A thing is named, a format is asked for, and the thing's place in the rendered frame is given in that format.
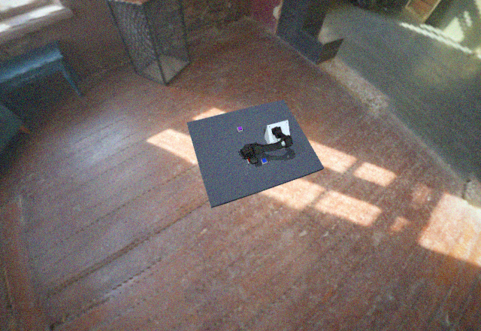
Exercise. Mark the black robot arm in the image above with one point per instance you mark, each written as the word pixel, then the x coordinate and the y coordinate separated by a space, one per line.
pixel 259 148

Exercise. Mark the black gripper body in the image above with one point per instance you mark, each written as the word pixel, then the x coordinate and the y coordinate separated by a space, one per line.
pixel 253 159

